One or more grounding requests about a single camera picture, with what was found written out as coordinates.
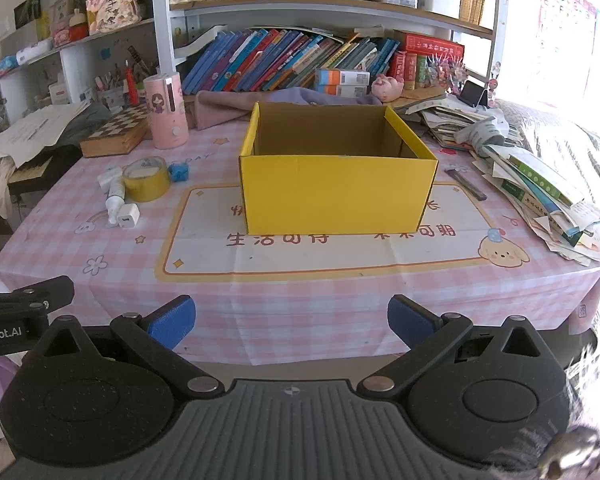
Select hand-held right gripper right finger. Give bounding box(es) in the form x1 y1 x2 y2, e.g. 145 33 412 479
357 294 563 401

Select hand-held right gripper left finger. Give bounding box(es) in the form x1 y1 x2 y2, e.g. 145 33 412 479
27 295 226 401

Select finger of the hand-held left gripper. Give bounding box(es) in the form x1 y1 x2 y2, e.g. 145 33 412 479
0 276 75 317

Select white charger plug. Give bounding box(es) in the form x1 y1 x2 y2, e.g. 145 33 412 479
116 202 141 231

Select small white carton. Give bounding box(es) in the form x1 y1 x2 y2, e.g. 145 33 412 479
97 167 123 191

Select yellow tape roll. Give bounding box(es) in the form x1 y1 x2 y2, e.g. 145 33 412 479
122 157 172 203

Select yellow cardboard box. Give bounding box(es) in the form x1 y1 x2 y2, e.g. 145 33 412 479
238 101 439 237

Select black piano keyboard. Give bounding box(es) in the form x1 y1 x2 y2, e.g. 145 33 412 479
7 155 81 196

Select black pen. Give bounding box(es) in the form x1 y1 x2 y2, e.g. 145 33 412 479
444 167 488 202

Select white paper sheets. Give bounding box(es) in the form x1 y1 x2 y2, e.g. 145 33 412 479
0 100 91 166

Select grey cloth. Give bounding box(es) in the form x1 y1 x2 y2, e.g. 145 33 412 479
55 102 113 148

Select wooden chess board case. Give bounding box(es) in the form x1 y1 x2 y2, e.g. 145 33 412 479
80 105 153 158

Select pile of papers and books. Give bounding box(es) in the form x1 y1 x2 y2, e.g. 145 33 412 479
405 87 600 266

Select pink cylindrical canister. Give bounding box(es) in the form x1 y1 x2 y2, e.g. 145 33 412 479
144 74 190 150

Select pencil holder with pencils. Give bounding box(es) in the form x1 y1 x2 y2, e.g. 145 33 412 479
95 47 156 111

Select mauve cloth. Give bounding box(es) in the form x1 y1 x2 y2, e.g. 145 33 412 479
182 87 386 131

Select pink pig toy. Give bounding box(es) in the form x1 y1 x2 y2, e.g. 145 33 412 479
371 74 405 101

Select orange and blue carton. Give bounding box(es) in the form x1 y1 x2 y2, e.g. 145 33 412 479
314 68 371 87
322 85 370 99

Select row of small figures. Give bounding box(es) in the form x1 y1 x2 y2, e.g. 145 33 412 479
427 57 468 92

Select set of thick small dictionaries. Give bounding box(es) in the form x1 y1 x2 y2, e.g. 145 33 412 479
390 51 429 91

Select large red dictionary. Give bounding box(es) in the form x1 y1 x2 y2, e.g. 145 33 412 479
395 30 466 61

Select row of colourful books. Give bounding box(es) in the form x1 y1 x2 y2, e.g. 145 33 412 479
180 27 401 93

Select green potted plant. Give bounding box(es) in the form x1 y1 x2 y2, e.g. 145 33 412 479
11 0 61 28

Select white bookshelf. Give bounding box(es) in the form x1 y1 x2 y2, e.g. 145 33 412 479
0 0 511 126

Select pink doll figure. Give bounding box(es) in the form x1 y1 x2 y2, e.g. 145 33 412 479
86 0 145 36

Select alphabet wall poster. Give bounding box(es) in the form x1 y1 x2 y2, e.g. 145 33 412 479
537 0 597 61

